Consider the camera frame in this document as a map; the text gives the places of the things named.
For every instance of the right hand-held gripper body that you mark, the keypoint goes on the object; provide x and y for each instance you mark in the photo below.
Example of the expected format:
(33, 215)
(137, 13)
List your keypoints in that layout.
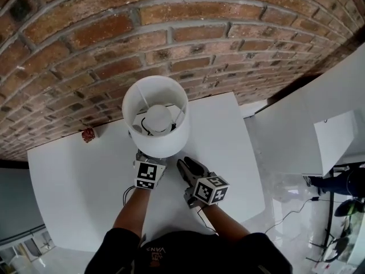
(209, 191)

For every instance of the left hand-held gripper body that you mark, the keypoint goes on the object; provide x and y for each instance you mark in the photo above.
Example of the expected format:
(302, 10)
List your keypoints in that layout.
(147, 174)

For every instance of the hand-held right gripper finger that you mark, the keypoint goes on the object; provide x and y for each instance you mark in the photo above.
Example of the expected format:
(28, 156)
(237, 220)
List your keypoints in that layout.
(195, 166)
(184, 171)

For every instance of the white lamp with drum shade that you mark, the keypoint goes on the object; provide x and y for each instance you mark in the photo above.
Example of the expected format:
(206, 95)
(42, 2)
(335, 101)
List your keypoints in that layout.
(159, 141)

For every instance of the person's right forearm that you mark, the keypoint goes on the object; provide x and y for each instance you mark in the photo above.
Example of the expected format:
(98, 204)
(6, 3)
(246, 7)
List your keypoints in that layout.
(223, 220)

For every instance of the person's left forearm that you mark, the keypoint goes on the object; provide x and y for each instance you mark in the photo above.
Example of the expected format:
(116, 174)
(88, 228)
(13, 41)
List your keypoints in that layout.
(134, 210)

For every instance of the white table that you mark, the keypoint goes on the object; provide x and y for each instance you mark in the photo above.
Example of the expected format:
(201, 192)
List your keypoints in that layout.
(85, 187)

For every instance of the person's black shirt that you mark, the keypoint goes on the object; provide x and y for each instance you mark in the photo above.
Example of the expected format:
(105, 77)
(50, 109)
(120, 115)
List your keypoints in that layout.
(188, 255)

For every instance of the small pot with red flower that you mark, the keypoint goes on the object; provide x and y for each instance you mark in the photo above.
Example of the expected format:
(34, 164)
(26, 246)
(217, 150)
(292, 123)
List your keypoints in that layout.
(88, 135)

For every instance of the white side counter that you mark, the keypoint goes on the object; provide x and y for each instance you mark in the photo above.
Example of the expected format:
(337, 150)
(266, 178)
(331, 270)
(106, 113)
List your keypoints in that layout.
(285, 130)

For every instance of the black metal stand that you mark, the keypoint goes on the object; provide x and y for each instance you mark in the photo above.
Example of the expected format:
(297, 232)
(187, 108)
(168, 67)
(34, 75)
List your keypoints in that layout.
(330, 227)

